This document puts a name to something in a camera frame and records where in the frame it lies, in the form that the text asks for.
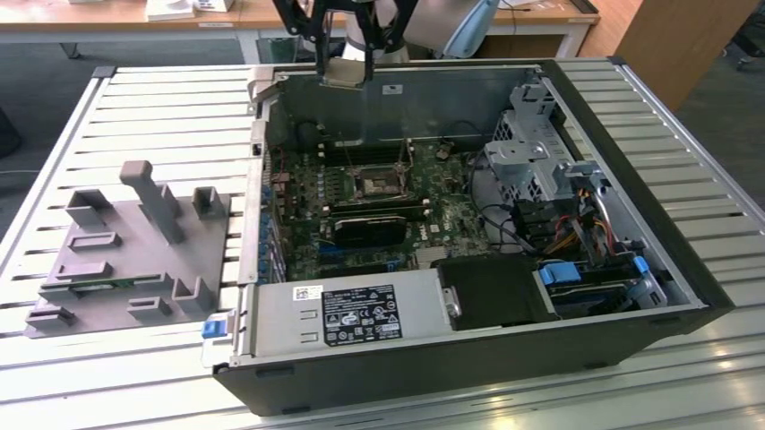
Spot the black graphics card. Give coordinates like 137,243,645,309
332,214,408,247

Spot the silver power supply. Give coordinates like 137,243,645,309
230,271,453,366

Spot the black plastic shroud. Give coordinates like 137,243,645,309
436,257,564,331

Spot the white box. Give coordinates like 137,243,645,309
146,0,199,22

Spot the silver CPU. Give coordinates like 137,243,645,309
318,57,368,90

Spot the black office chair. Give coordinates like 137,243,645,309
732,21,765,73

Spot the silver drive cage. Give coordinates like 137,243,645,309
481,82,605,207

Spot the green motherboard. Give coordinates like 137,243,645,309
262,141,521,281

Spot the black RAM slot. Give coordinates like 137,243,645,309
326,145,414,157

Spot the coloured power wire bundle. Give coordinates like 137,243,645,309
553,214,615,256

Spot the black PC case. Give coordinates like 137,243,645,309
211,56,737,417

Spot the wooden cabinet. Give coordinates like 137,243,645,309
577,0,759,113

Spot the silver chipset heatsink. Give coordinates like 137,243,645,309
416,247,448,269

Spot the wooden desk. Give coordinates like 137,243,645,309
0,0,603,59

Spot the green RAM stick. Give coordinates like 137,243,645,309
71,278,138,291

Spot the grey parts rack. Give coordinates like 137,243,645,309
22,159,234,340

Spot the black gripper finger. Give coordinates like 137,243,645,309
271,0,330,77
358,0,420,82

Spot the hard disk in blue carrier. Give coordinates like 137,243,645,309
534,262,635,314

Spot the metal socket cover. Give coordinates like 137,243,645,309
394,137,418,176

